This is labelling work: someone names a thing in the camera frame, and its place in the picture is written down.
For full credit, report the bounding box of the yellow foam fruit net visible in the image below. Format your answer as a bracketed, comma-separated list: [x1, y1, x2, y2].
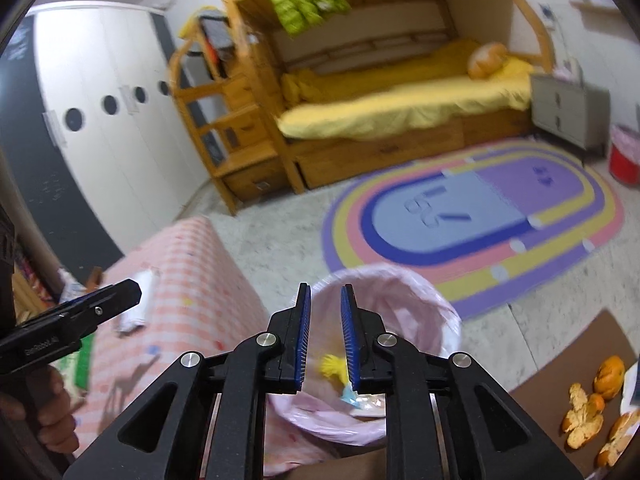
[320, 354, 351, 386]

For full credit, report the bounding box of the person's left hand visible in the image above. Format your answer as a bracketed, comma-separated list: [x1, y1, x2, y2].
[0, 365, 81, 456]

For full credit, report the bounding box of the grey cloth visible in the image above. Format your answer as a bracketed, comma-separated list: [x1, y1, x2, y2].
[200, 15, 236, 61]

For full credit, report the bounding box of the white and grey wardrobe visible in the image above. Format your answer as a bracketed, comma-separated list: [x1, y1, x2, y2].
[0, 2, 211, 286]

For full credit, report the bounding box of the wooden bunk bed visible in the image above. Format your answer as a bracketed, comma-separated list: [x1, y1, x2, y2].
[207, 0, 556, 191]

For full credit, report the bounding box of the yellow cloth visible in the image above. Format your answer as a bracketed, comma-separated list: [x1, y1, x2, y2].
[180, 7, 221, 41]

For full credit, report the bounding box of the waste bin with pink liner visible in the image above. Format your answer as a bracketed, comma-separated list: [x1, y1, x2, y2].
[267, 264, 463, 478]

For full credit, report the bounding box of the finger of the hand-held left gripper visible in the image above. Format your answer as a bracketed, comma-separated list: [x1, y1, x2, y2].
[59, 279, 143, 335]

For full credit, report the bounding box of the wooden staircase drawer unit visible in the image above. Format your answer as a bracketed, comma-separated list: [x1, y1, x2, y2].
[167, 10, 306, 217]

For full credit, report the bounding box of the orange plush toy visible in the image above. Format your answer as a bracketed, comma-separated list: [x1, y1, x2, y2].
[467, 41, 510, 80]

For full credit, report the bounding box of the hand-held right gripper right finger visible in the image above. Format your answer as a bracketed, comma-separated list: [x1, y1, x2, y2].
[341, 284, 586, 480]

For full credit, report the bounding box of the red waste bin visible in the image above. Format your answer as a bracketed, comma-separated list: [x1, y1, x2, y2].
[607, 125, 640, 186]

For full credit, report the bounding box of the grey nightstand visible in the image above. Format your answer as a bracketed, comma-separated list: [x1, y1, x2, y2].
[530, 72, 612, 152]

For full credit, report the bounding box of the yellow bed sheet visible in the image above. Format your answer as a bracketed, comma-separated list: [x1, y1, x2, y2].
[277, 37, 536, 142]

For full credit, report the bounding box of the table with checkered tablecloth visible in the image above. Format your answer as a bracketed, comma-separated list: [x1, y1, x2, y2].
[60, 216, 273, 461]

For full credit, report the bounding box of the white paper wrapper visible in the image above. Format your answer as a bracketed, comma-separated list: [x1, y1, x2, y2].
[112, 269, 163, 336]

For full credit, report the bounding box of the pastel rainbow rug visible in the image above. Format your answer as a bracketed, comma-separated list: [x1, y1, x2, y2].
[321, 139, 626, 321]

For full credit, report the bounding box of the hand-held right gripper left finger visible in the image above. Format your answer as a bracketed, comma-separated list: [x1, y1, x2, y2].
[62, 282, 313, 480]

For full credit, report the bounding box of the green tissue packet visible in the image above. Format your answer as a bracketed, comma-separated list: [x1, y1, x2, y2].
[60, 332, 96, 391]

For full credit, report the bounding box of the brown cardboard sheet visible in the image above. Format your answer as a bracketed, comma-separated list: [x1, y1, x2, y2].
[507, 309, 640, 480]

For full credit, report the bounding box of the clear plastic packaging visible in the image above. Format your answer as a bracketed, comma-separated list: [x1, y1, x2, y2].
[350, 392, 388, 418]

